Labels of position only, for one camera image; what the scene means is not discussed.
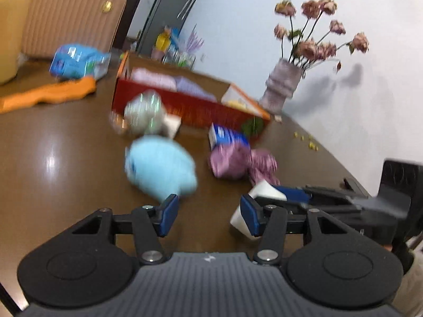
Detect white round sponge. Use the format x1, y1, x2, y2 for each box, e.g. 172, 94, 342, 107
230, 180, 287, 240

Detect light blue fluffy puff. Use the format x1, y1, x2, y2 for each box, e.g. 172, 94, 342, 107
124, 135, 198, 202

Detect pink satin scrunchie bow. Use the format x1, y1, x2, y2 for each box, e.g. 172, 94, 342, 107
209, 142, 280, 185

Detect small snack packet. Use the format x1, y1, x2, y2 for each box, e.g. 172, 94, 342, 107
109, 111, 128, 135

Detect white wedge sponge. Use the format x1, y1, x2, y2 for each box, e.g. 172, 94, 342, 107
162, 114, 181, 139

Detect clear bag of cotton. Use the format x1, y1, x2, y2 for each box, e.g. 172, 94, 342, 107
123, 90, 166, 134

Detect yellow white plush toy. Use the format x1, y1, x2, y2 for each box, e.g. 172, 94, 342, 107
221, 97, 255, 113

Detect purple knitted cloth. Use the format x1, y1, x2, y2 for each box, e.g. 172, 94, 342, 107
174, 77, 217, 102

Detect pink textured vase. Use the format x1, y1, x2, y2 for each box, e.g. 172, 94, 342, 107
260, 58, 303, 115

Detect orange cardboard box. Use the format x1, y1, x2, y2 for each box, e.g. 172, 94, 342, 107
111, 52, 271, 139

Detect dried pink flowers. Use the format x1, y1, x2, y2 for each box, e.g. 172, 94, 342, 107
273, 0, 369, 74

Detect blue wet wipes pack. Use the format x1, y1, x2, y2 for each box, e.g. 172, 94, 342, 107
49, 44, 111, 80

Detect pink ribbed suitcase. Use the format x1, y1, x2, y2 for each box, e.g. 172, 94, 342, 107
21, 0, 127, 59

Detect grey refrigerator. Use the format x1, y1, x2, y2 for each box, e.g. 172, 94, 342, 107
136, 0, 196, 56

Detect yellow thermos jug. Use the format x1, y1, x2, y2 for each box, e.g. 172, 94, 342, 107
1, 0, 29, 84

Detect orange strap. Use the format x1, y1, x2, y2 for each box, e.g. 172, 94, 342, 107
0, 76, 98, 115

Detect wire storage rack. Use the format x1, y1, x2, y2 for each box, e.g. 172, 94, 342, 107
162, 46, 196, 69

